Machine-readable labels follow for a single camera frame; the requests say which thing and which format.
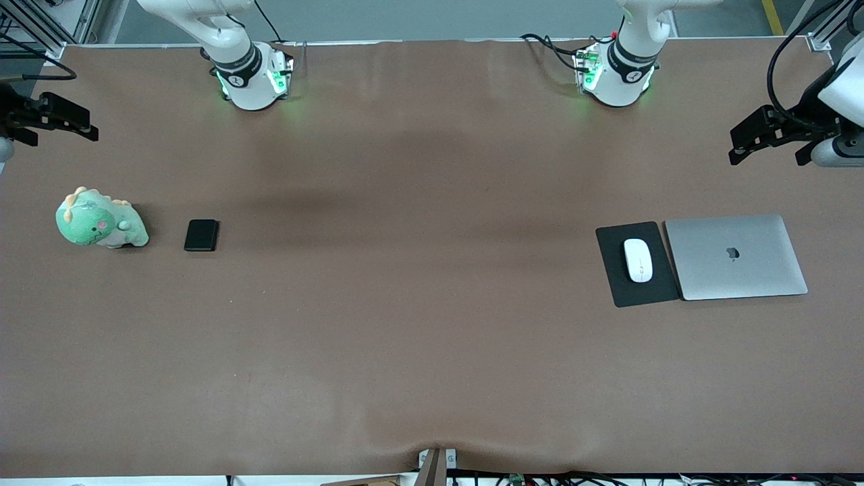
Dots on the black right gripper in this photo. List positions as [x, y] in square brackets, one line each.
[15, 110]

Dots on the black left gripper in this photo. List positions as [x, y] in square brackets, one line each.
[807, 111]

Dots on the white computer mouse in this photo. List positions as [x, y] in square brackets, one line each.
[638, 260]

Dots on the black phone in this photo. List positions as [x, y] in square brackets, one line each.
[201, 235]

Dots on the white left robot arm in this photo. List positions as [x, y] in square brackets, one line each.
[624, 81]

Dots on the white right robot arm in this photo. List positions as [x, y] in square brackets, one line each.
[243, 81]

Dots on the black mouse pad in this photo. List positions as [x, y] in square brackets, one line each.
[611, 283]

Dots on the green dinosaur plush toy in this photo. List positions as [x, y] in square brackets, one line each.
[88, 223]

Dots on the silver laptop with apple logo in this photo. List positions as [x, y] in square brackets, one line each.
[736, 270]

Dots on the brown table cover mat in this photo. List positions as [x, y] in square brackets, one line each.
[405, 371]

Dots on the brown table edge bracket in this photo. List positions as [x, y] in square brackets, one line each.
[435, 472]

